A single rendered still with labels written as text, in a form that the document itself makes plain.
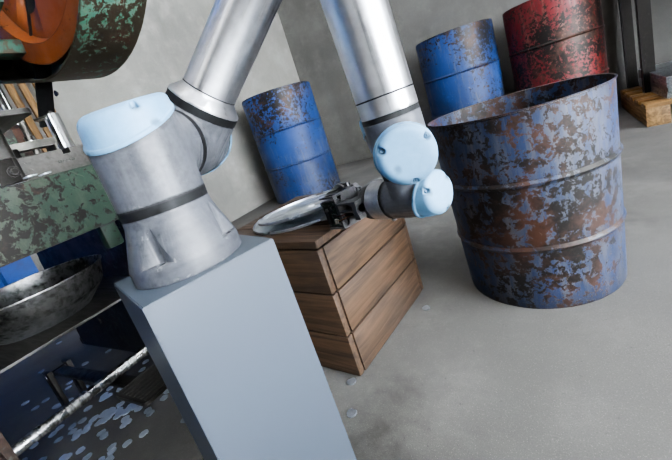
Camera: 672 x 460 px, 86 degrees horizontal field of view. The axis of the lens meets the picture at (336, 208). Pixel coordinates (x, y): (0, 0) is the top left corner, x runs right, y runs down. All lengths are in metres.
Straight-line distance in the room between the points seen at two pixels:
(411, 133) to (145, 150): 0.31
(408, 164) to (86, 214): 0.80
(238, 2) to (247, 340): 0.47
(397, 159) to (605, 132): 0.59
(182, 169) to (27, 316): 0.67
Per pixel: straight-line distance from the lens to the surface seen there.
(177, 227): 0.49
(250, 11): 0.60
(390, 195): 0.62
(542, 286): 0.99
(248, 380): 0.54
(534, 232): 0.92
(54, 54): 1.42
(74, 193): 1.03
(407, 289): 1.08
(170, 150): 0.50
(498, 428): 0.78
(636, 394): 0.85
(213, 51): 0.61
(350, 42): 0.45
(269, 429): 0.59
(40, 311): 1.09
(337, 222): 0.73
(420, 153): 0.43
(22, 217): 0.99
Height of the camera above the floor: 0.59
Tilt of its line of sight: 14 degrees down
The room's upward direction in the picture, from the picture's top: 18 degrees counter-clockwise
